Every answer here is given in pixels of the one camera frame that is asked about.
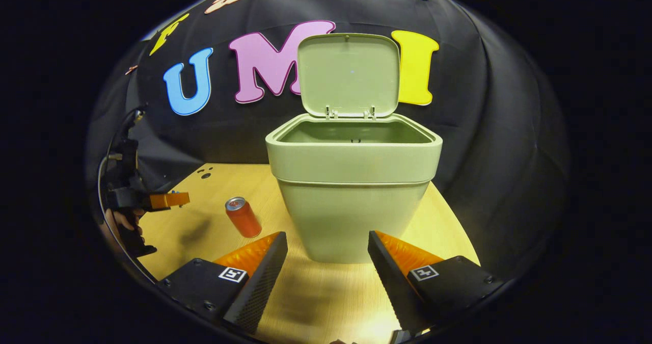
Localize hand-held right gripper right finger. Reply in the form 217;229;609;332
368;230;505;337

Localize wooden desktop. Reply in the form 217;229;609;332
138;163;480;343

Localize green desktop garbage bin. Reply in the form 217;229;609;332
265;33;443;264

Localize orange pop can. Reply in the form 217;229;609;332
225;196;262;239

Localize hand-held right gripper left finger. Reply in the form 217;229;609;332
157;231;288;334

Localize black backdrop cloth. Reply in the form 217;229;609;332
86;0;570;278

